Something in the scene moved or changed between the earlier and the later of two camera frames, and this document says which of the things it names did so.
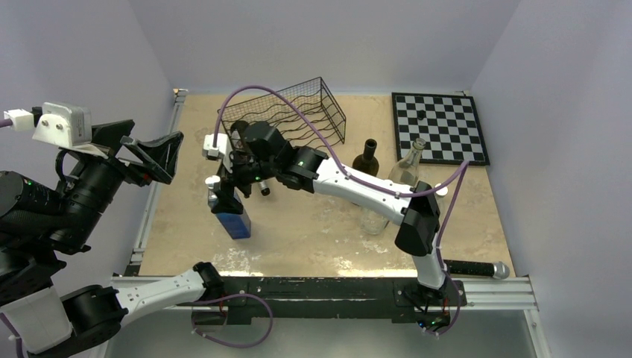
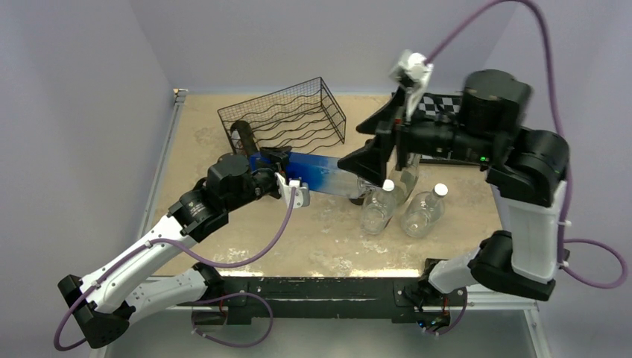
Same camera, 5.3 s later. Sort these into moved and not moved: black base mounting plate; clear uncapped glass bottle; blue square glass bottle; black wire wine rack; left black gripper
Moved: left black gripper; blue square glass bottle
Not moved: black wire wine rack; clear uncapped glass bottle; black base mounting plate
